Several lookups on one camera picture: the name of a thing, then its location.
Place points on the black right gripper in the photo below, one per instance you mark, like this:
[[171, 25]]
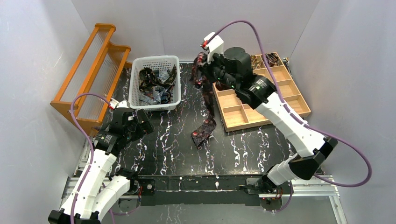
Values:
[[207, 68]]

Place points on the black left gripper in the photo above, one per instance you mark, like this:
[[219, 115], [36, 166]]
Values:
[[136, 122]]

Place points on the dark paisley red-dotted tie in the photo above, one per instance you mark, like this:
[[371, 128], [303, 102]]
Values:
[[199, 80]]

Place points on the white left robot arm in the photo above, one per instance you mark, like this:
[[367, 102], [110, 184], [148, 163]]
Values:
[[90, 200]]

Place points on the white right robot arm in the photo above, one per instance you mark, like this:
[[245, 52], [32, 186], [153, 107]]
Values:
[[312, 148]]

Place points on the pile of ties in basket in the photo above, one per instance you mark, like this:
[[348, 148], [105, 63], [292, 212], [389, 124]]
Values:
[[156, 85]]

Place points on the rolled brown patterned tie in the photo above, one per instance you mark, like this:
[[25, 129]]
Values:
[[256, 62]]

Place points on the rolled dark striped tie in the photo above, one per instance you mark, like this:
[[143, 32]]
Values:
[[273, 59]]

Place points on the white plastic basket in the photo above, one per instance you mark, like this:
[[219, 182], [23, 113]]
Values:
[[155, 63]]

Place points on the orange wooden rack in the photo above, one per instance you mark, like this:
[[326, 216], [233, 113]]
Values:
[[95, 72]]

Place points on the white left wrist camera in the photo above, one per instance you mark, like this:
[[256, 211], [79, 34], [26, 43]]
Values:
[[114, 104]]

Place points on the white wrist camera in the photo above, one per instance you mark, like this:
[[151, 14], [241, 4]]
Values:
[[114, 104], [211, 45]]

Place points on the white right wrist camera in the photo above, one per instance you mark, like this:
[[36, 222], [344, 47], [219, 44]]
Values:
[[211, 45]]

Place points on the aluminium frame rail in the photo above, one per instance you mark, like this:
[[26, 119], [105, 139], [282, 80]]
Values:
[[299, 188]]

